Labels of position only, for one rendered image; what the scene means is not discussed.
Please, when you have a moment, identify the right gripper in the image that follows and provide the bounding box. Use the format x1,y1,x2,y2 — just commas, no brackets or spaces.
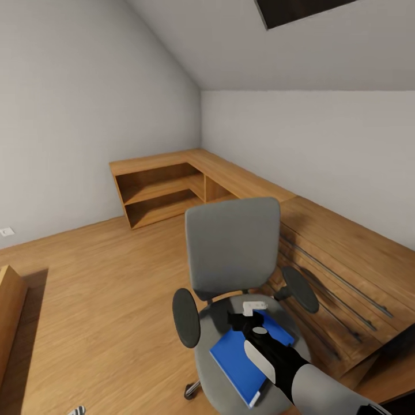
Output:
228,311,264,335

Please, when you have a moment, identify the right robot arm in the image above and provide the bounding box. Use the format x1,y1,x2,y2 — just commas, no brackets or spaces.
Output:
228,301,391,415

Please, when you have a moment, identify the swivel chair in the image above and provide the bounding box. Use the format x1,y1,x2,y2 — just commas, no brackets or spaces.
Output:
172,197,319,415

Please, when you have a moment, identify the folder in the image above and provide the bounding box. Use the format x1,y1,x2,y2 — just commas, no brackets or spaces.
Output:
210,310,295,410

